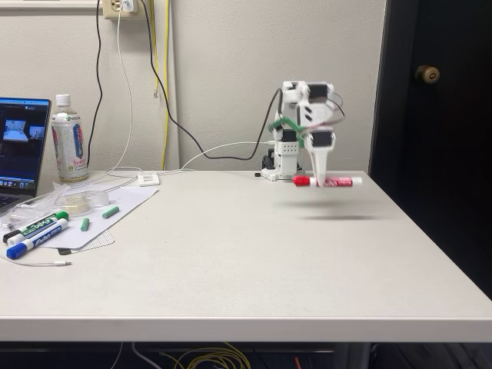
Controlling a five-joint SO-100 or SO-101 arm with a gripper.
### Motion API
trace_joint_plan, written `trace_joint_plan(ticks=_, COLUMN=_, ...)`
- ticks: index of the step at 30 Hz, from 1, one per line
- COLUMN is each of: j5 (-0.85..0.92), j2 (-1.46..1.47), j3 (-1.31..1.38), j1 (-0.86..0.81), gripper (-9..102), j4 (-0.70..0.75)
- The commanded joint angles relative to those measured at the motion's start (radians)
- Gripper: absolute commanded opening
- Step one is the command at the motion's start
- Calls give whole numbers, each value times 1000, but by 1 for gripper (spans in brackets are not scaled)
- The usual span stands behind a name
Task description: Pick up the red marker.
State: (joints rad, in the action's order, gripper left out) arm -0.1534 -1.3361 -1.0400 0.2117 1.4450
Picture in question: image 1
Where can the white mesh pad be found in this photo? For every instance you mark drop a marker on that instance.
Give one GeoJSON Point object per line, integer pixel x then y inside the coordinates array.
{"type": "Point", "coordinates": [102, 241]}

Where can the plastic tea bottle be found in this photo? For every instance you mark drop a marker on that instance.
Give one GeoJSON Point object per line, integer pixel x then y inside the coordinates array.
{"type": "Point", "coordinates": [69, 146]}

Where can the red dry-erase marker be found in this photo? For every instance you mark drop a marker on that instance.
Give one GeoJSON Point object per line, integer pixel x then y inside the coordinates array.
{"type": "Point", "coordinates": [346, 181]}

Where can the grey laptop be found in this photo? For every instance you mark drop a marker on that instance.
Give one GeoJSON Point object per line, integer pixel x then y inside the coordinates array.
{"type": "Point", "coordinates": [23, 153]}

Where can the white charger plug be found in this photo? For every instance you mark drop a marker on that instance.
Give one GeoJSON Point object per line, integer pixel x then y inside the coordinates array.
{"type": "Point", "coordinates": [128, 5]}

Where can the clear plastic dish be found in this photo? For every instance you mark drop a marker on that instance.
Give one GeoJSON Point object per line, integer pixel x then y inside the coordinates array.
{"type": "Point", "coordinates": [100, 198]}

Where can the white sheet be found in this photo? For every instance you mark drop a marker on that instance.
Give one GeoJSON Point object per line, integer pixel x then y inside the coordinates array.
{"type": "Point", "coordinates": [127, 200]}

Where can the black door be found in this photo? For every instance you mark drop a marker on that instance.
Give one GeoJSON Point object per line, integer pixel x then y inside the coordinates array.
{"type": "Point", "coordinates": [442, 153]}

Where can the beige wall outlet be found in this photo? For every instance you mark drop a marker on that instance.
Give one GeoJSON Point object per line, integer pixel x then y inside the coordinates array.
{"type": "Point", "coordinates": [111, 9]}

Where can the small black flat piece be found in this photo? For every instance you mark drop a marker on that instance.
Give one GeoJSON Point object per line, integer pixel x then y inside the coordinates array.
{"type": "Point", "coordinates": [64, 251]}

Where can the black dry-erase marker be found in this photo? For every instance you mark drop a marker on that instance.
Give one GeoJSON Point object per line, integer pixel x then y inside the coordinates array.
{"type": "Point", "coordinates": [8, 235]}

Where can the white wall trim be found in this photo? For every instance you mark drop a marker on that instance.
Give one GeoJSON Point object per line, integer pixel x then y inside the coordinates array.
{"type": "Point", "coordinates": [38, 4]}

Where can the clear plastic bag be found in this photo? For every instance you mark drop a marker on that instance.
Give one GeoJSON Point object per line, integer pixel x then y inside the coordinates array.
{"type": "Point", "coordinates": [38, 203]}

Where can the brass door knob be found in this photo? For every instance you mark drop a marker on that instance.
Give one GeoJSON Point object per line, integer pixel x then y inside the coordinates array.
{"type": "Point", "coordinates": [426, 74]}

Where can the grey table leg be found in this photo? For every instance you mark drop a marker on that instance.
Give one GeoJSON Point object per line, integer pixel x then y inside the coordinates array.
{"type": "Point", "coordinates": [357, 357]}

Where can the white adapter box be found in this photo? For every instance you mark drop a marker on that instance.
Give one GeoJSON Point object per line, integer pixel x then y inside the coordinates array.
{"type": "Point", "coordinates": [148, 179]}

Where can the green dry-erase marker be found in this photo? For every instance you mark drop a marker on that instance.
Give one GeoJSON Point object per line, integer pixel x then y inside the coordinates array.
{"type": "Point", "coordinates": [38, 225]}

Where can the beige tape roll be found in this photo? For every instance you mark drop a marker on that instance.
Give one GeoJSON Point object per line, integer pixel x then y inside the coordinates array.
{"type": "Point", "coordinates": [77, 203]}

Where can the blue dry-erase marker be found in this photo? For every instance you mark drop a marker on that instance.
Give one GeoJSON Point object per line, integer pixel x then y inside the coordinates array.
{"type": "Point", "coordinates": [42, 238]}

